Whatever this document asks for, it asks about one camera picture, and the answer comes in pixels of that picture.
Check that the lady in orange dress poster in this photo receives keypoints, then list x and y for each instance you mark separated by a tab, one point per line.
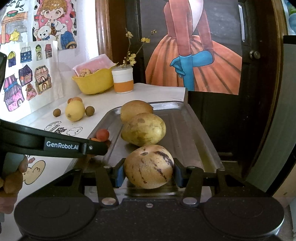
188	57

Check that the yellow lemon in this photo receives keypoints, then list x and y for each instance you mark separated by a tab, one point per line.
75	110

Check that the red cherry tomato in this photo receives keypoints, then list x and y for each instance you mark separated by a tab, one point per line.
102	135

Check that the silver metal tray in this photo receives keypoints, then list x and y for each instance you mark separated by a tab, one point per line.
185	138

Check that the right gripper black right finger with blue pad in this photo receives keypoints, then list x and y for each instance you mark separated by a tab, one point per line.
190	178

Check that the white orange cup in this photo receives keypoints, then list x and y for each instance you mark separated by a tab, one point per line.
123	79

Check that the round door knob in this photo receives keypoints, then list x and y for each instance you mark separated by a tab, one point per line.
254	54

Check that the brown round fruit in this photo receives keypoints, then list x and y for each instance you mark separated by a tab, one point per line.
134	107

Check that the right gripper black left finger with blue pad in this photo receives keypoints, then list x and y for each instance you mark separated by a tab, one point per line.
109	178

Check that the person's left hand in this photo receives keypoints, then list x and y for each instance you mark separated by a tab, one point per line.
11	186

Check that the colourful houses drawing sheet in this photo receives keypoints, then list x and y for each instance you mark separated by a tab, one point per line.
31	80

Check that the pink paper packet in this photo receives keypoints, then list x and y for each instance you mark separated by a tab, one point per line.
100	62

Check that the yellow bowl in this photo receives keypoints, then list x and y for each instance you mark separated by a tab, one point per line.
97	82

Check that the colourful room scene poster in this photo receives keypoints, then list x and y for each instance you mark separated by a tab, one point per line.
14	21

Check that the cartoon girl with bear poster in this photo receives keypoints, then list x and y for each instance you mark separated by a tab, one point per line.
56	20

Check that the small orange fruit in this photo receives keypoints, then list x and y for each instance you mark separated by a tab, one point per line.
74	99

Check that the cookies in bowl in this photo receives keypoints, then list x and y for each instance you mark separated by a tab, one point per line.
84	72

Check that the yellow spotted mango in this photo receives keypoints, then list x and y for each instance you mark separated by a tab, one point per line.
144	129

